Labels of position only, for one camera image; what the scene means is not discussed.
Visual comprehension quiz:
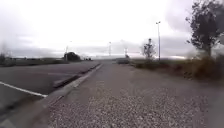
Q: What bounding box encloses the grey concrete kerb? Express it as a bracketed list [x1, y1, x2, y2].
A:
[0, 63, 104, 128]

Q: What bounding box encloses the dark bush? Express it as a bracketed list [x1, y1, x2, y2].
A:
[62, 51, 82, 63]

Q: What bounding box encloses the strip of dry bushes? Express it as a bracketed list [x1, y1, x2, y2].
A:
[130, 54, 224, 82]

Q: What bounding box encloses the street lamp pole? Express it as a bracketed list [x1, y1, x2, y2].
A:
[155, 20, 162, 62]

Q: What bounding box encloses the grey pebbled path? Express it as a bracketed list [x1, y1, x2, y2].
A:
[31, 61, 224, 128]

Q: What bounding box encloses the small tree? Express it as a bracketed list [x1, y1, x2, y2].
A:
[141, 37, 157, 61]

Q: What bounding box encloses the bare tree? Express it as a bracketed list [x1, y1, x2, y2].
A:
[0, 42, 12, 65]

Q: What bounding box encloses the large tree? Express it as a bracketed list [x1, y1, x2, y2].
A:
[185, 0, 224, 60]

